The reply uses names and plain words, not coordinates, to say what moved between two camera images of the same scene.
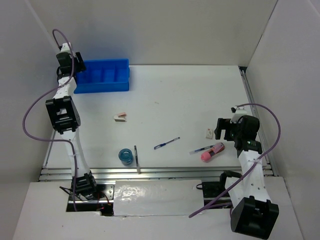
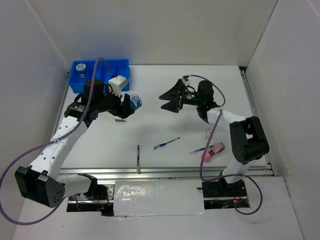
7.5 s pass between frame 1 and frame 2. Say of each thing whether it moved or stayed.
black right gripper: moved
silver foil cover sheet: stayed
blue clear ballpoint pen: stayed
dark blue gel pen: stayed
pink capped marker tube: stayed
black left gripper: moved
